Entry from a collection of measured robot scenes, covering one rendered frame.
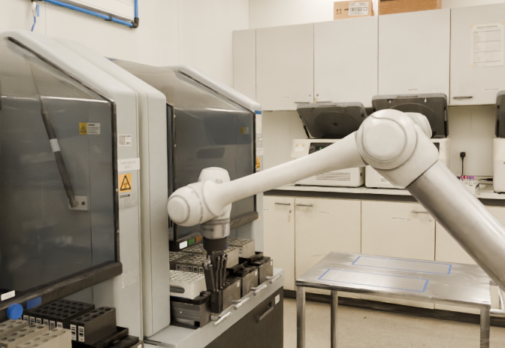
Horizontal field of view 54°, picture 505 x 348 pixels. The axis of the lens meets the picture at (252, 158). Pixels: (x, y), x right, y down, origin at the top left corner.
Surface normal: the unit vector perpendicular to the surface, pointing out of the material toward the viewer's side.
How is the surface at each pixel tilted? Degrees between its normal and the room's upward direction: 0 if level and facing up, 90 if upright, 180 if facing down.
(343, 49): 90
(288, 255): 90
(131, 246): 90
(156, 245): 90
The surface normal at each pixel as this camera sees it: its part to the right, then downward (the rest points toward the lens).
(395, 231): -0.44, 0.05
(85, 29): 0.91, 0.01
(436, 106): -0.24, 0.82
